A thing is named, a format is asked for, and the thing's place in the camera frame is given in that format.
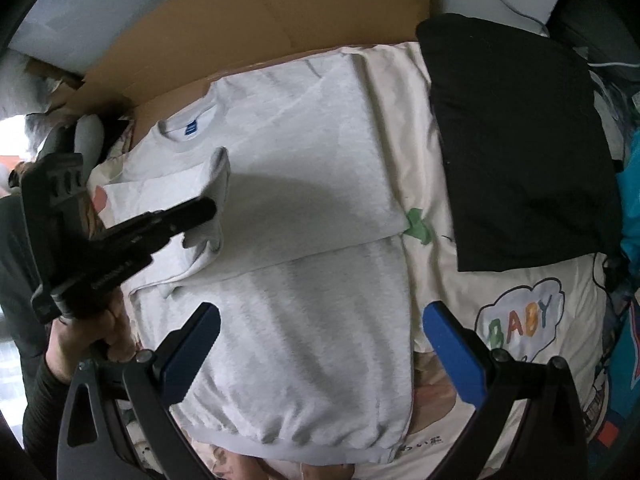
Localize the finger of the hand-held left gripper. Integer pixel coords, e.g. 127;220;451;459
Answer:
150;196;218;256

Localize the black garment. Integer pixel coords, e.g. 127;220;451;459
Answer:
416;12;623;273

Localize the brown cardboard sheet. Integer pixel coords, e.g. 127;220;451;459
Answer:
25;0;436;136

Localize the person's left hand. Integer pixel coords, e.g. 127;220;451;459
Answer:
47;290;138;381

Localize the teal patterned blanket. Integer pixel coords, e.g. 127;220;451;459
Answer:
587;130;640;446

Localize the grey neck pillow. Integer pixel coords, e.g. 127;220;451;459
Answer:
37;112;106;168

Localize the light grey sweatshirt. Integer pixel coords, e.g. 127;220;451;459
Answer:
100;52;416;466

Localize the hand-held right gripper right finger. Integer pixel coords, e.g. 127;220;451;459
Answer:
421;301;588;480

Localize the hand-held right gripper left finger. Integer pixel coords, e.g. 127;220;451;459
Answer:
57;302;222;480

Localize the person's left forearm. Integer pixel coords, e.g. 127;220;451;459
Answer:
20;352;76;466

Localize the white pillow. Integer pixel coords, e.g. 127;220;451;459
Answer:
0;55;56;121

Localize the cream bear print blanket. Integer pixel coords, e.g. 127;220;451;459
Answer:
85;40;631;480

